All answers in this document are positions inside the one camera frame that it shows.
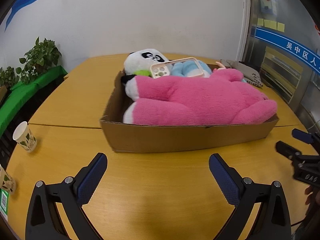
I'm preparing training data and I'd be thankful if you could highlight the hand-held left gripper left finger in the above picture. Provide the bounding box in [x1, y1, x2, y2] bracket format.
[25, 152, 108, 240]

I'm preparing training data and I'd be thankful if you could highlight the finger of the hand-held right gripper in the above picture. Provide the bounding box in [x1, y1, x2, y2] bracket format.
[275, 141, 303, 161]
[292, 128, 316, 145]

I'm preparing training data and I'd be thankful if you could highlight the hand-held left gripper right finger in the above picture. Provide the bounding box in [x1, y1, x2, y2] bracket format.
[209, 154, 292, 240]

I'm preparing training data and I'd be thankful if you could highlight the brown cardboard box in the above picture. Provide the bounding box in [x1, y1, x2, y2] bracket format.
[99, 60, 279, 153]

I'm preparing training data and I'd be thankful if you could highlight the blue plush toy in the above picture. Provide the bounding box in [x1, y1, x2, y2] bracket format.
[171, 59, 212, 78]

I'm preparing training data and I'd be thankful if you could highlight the panda plush toy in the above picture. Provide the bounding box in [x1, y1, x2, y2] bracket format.
[124, 49, 170, 77]

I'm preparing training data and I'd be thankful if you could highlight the wooden desktop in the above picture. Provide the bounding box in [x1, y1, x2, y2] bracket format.
[5, 52, 316, 240]

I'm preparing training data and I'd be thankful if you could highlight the person's right hand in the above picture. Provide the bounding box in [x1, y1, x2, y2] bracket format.
[304, 184, 320, 207]

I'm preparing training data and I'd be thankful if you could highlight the person's body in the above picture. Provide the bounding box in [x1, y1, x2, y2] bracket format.
[294, 205, 320, 240]

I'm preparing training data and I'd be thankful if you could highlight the yellow framed panel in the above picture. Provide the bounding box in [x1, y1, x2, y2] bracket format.
[260, 46, 313, 105]

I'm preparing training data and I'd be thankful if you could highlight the leaf-print paper cup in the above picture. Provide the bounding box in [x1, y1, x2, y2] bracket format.
[0, 164, 17, 194]
[12, 121, 37, 153]

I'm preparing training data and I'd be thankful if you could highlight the pink plush toy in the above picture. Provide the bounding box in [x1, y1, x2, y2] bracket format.
[121, 69, 278, 126]

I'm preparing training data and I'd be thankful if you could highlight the green code card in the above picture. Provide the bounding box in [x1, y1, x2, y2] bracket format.
[0, 189, 10, 218]

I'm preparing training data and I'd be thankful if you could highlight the blue glass banner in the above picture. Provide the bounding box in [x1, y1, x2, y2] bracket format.
[255, 27, 320, 74]

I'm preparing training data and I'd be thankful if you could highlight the green cloth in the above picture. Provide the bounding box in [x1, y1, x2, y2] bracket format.
[0, 65, 68, 137]

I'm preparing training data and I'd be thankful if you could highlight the beige phone case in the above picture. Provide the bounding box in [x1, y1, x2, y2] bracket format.
[150, 57, 203, 80]

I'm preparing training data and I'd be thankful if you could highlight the small potted green plant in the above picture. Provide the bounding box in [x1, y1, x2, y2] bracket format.
[0, 66, 20, 88]

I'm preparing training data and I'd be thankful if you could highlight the large potted green plant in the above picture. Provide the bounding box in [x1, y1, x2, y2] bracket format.
[19, 37, 62, 84]

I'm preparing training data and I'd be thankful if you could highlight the blue wall stripe decal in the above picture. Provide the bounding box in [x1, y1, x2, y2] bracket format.
[4, 0, 58, 32]

